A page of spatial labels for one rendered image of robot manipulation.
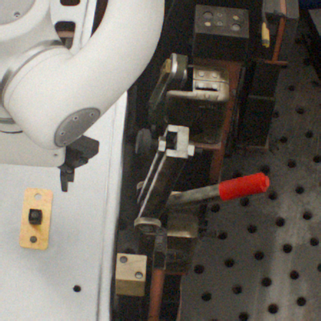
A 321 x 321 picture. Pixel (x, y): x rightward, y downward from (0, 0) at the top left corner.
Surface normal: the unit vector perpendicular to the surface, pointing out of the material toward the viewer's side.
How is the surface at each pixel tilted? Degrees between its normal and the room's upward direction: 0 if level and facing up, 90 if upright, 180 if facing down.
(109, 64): 59
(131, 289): 90
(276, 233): 0
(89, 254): 0
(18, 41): 90
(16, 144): 91
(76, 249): 0
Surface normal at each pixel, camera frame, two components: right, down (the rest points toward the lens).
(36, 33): 0.74, 0.60
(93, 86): 0.44, 0.50
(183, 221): 0.04, -0.49
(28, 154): -0.04, 0.90
